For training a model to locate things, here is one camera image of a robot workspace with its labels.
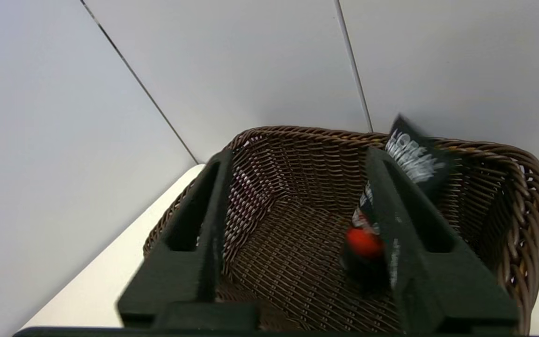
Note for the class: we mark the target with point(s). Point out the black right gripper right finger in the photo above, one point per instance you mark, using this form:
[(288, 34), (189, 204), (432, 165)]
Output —
[(438, 290)]

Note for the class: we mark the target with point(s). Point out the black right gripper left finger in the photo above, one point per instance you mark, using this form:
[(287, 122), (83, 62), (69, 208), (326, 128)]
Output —
[(180, 281)]

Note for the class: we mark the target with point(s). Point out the black cosmetic tube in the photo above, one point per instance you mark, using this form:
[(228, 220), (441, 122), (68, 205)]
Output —
[(414, 164)]

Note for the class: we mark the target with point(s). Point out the dark brown wicker basket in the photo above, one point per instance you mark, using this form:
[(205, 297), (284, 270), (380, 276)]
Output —
[(297, 234)]

